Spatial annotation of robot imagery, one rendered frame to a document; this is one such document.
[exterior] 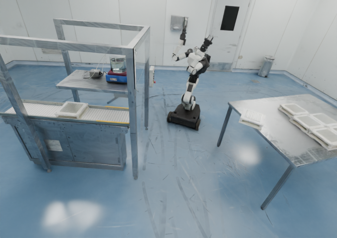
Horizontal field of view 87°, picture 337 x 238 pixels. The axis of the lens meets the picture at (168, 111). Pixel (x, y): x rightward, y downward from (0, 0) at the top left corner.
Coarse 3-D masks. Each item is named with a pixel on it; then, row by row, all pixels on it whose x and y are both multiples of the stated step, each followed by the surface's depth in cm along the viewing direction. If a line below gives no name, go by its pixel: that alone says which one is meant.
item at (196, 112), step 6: (180, 108) 337; (198, 108) 341; (174, 114) 313; (180, 114) 316; (186, 114) 321; (192, 114) 323; (198, 114) 324; (174, 120) 315; (180, 120) 311; (186, 120) 306; (192, 120) 304; (192, 126) 308
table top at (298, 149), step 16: (288, 96) 268; (304, 96) 272; (240, 112) 220; (272, 112) 226; (320, 112) 235; (336, 112) 239; (272, 128) 198; (288, 128) 201; (272, 144) 177; (288, 144) 178; (304, 144) 180; (320, 144) 182; (288, 160) 162; (304, 160) 162; (320, 160) 164
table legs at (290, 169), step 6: (228, 108) 245; (228, 114) 247; (228, 120) 254; (222, 132) 265; (222, 138) 273; (288, 168) 165; (294, 168) 162; (288, 174) 166; (282, 180) 173; (276, 186) 180; (270, 192) 189; (276, 192) 183; (270, 198) 189; (264, 204) 199
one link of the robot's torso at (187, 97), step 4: (188, 80) 296; (188, 84) 292; (192, 84) 294; (196, 84) 293; (188, 88) 295; (192, 88) 288; (188, 92) 288; (192, 92) 294; (184, 96) 287; (188, 96) 286; (192, 96) 288; (184, 100) 289; (188, 100) 286
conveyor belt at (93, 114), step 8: (24, 104) 200; (32, 104) 201; (40, 104) 202; (48, 104) 203; (8, 112) 186; (32, 112) 189; (40, 112) 190; (48, 112) 191; (88, 112) 197; (96, 112) 198; (104, 112) 199; (112, 112) 200; (120, 112) 201; (128, 112) 202; (104, 120) 188; (112, 120) 189; (120, 120) 190; (128, 120) 191
